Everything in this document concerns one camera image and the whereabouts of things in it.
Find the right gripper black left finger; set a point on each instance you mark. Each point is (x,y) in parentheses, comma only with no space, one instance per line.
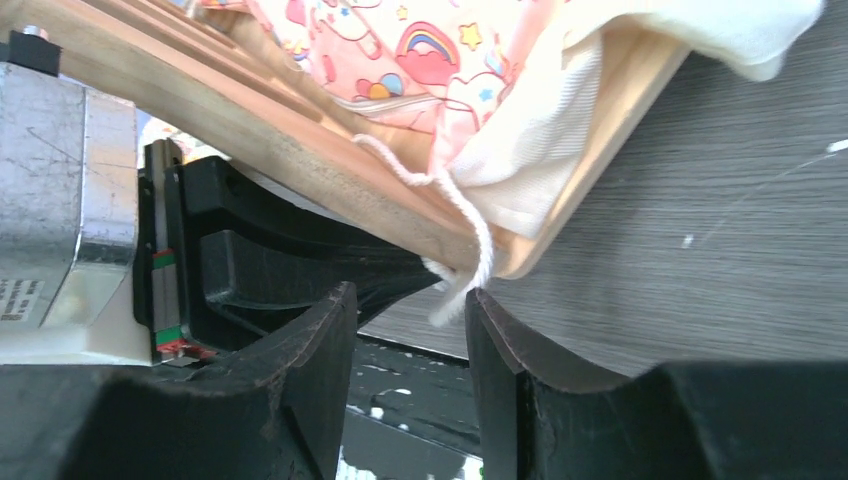
(273,410)

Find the wooden slatted pet bed frame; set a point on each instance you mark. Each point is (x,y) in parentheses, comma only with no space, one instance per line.
(219,78)

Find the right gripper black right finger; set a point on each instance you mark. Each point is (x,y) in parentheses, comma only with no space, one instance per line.
(545,412)

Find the pink printed cushion with ties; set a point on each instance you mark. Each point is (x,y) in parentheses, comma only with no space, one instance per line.
(505,89)

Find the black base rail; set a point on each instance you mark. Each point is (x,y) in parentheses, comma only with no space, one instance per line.
(410,415)

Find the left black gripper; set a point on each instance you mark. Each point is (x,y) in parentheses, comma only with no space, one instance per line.
(248,261)

